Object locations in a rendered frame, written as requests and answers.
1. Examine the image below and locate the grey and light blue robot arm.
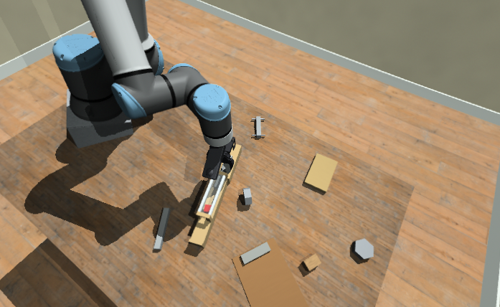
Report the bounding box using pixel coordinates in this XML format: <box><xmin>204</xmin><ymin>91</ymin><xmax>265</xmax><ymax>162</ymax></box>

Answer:
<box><xmin>52</xmin><ymin>0</ymin><xmax>233</xmax><ymax>180</ymax></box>

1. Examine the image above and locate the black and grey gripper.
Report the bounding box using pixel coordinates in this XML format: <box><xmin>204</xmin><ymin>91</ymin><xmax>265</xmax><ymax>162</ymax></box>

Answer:
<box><xmin>222</xmin><ymin>137</ymin><xmax>236</xmax><ymax>174</ymax></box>

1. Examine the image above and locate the small wooden block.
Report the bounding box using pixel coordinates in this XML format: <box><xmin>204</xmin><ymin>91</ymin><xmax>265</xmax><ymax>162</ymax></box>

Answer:
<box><xmin>302</xmin><ymin>254</ymin><xmax>321</xmax><ymax>272</ymax></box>

